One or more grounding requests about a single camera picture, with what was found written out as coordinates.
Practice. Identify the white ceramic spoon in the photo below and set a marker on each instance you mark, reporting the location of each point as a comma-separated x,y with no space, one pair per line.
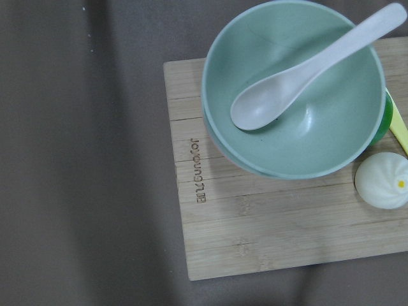
262,102

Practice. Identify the green bowl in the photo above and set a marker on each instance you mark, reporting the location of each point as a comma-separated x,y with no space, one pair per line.
328,126

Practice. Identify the yellow plastic spoon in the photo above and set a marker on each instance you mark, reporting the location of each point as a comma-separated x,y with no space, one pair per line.
397,125

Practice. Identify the bamboo cutting board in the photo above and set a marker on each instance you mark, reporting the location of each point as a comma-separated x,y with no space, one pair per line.
235,222

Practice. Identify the white toy steamed bun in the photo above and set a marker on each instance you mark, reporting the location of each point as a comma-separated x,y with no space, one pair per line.
381,180

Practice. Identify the dark green toy item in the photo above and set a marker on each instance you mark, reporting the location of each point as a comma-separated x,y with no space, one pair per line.
386,120

